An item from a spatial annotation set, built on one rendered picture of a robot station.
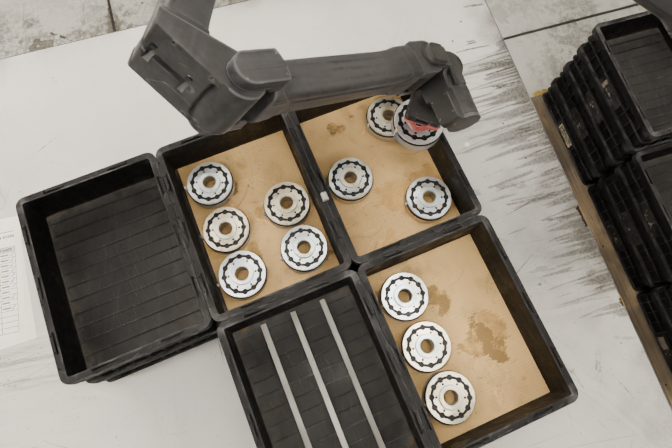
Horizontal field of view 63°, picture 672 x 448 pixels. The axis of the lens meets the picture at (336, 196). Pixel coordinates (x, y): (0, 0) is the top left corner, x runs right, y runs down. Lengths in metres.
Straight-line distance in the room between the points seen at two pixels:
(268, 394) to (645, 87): 1.50
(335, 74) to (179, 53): 0.22
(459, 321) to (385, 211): 0.29
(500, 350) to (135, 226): 0.84
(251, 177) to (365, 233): 0.29
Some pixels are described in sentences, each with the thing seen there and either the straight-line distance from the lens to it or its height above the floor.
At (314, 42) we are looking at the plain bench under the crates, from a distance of 1.60.
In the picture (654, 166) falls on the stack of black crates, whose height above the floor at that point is 0.38.
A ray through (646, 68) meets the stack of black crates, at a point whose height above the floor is 0.49.
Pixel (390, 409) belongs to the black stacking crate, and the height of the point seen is 0.83.
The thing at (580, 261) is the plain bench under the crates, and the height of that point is 0.70.
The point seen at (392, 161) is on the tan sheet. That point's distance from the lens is 1.30.
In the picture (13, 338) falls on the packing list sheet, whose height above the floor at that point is 0.70.
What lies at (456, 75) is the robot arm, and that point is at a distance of 0.94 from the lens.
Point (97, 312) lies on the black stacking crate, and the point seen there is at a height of 0.83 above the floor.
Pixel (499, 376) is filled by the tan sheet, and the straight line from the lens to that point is 1.26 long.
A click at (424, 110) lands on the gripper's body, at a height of 1.14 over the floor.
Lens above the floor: 2.03
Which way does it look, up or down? 72 degrees down
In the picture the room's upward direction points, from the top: 4 degrees clockwise
